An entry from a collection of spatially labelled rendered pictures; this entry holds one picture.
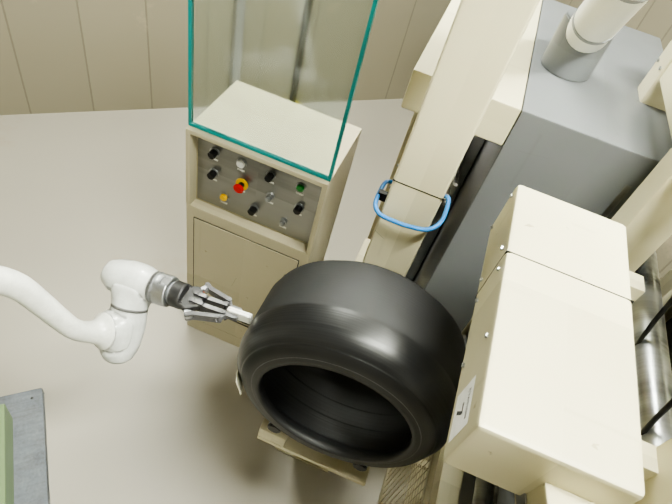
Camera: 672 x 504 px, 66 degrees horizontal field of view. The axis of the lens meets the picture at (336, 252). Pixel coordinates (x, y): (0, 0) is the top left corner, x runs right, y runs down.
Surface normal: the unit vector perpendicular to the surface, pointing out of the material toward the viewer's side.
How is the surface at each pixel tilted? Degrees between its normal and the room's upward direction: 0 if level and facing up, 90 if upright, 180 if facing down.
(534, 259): 0
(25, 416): 0
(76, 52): 90
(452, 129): 90
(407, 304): 11
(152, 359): 0
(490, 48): 90
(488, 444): 90
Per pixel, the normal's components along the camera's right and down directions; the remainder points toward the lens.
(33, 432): 0.21, -0.65
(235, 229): -0.33, 0.65
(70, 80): 0.37, 0.74
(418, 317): 0.49, -0.49
